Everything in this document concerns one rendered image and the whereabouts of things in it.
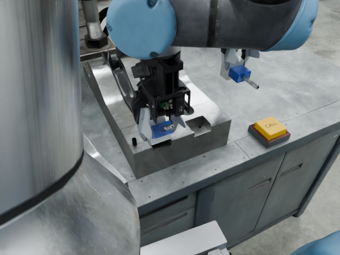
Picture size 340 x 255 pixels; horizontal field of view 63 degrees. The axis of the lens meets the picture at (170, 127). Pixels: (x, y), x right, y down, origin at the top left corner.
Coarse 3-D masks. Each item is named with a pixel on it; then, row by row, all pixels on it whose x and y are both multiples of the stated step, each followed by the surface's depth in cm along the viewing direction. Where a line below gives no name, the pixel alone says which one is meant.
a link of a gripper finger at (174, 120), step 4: (168, 116) 60; (172, 116) 59; (180, 116) 56; (172, 120) 60; (176, 120) 60; (180, 120) 57; (176, 124) 61; (180, 124) 59; (184, 124) 56; (176, 128) 62
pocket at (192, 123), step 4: (200, 116) 69; (188, 120) 68; (192, 120) 69; (196, 120) 70; (200, 120) 70; (204, 120) 69; (188, 124) 69; (192, 124) 70; (196, 124) 70; (200, 124) 71; (204, 124) 70; (208, 124) 68; (192, 128) 70; (196, 128) 70; (200, 128) 70; (204, 128) 70; (208, 128) 69; (196, 132) 69; (200, 132) 69; (204, 132) 67
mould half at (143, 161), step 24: (96, 72) 77; (96, 96) 87; (120, 96) 76; (192, 96) 76; (120, 120) 68; (216, 120) 68; (120, 144) 72; (144, 144) 62; (192, 144) 67; (216, 144) 72; (144, 168) 64
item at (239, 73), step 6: (240, 60) 76; (222, 66) 78; (234, 66) 76; (240, 66) 76; (222, 72) 79; (228, 72) 77; (234, 72) 75; (240, 72) 74; (246, 72) 74; (228, 78) 78; (234, 78) 75; (240, 78) 74; (246, 78) 74; (252, 84) 72
